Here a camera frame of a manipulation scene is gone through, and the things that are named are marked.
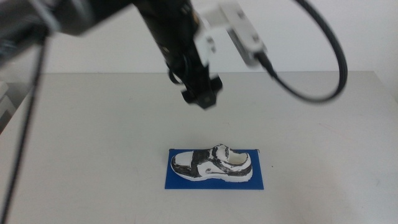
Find silver white wrist camera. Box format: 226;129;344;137
194;1;269;68

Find black and white shoe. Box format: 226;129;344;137
170;143;253;183

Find blue rectangular mat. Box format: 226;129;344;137
164;148;265;190

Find white cable tie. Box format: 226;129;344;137
29;0;62;34

